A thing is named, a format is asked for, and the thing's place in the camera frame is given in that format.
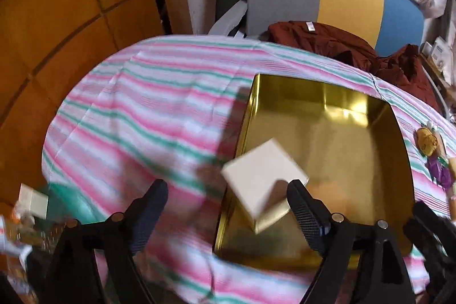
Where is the grey yellow blue chair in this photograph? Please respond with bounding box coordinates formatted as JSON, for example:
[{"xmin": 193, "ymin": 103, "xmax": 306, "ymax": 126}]
[{"xmin": 208, "ymin": 0, "xmax": 450, "ymax": 116}]

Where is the wooden side shelf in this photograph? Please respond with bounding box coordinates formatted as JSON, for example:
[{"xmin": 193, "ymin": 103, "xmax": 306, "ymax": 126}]
[{"xmin": 419, "ymin": 54, "xmax": 455, "ymax": 101}]

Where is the white cardboard box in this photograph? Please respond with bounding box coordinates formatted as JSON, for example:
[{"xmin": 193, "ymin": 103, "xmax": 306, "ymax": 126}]
[{"xmin": 222, "ymin": 138, "xmax": 309, "ymax": 234}]

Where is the maroon garment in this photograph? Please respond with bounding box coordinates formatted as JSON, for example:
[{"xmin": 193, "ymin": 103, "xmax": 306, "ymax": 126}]
[{"xmin": 267, "ymin": 21, "xmax": 443, "ymax": 113}]

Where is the white blue product box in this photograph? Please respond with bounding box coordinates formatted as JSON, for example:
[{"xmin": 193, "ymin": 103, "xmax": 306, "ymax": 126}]
[{"xmin": 430, "ymin": 36, "xmax": 452, "ymax": 72}]

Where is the tan sponge block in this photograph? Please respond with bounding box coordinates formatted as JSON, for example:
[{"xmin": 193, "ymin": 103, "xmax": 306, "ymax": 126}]
[{"xmin": 448, "ymin": 157, "xmax": 456, "ymax": 181}]

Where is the wooden wardrobe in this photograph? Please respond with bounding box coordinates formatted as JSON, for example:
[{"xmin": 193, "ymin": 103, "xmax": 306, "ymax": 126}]
[{"xmin": 0, "ymin": 0, "xmax": 193, "ymax": 209}]

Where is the striped pink green tablecloth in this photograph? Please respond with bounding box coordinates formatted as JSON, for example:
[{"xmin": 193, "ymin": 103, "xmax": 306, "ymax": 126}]
[{"xmin": 42, "ymin": 35, "xmax": 455, "ymax": 303}]

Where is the gold metal tin tray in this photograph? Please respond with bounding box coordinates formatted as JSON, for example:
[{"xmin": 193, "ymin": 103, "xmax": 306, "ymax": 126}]
[{"xmin": 213, "ymin": 74, "xmax": 415, "ymax": 272}]

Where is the yellow knitted toy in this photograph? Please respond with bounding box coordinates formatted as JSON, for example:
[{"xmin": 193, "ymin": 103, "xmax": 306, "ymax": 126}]
[{"xmin": 416, "ymin": 127, "xmax": 438, "ymax": 157}]

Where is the cracker packet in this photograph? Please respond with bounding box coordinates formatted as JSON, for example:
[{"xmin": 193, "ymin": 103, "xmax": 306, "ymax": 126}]
[{"xmin": 433, "ymin": 131, "xmax": 447, "ymax": 160}]

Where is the purple snack packet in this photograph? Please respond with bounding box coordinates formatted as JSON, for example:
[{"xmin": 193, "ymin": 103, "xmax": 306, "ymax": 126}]
[{"xmin": 427, "ymin": 155, "xmax": 453, "ymax": 191}]

